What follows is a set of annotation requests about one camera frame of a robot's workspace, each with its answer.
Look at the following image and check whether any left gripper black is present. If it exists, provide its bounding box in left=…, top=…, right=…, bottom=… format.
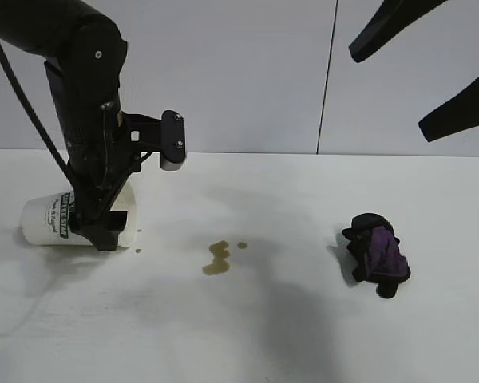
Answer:
left=66, top=102, right=144, bottom=252

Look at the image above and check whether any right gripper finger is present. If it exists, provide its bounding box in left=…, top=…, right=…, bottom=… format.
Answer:
left=418, top=59, right=479, bottom=142
left=348, top=0, right=440, bottom=64

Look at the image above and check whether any white paper coffee cup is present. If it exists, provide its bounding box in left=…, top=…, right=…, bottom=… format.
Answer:
left=21, top=181, right=140, bottom=251

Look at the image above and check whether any black and purple cloth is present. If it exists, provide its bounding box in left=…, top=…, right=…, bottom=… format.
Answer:
left=342, top=212, right=413, bottom=299

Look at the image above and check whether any brown coffee puddle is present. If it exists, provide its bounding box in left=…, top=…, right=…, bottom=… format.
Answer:
left=201, top=239, right=232, bottom=277

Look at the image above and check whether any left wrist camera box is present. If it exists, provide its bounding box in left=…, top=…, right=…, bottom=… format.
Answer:
left=119, top=110, right=188, bottom=172

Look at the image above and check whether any black corrugated cable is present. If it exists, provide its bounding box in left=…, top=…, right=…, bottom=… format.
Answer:
left=0, top=27, right=79, bottom=196

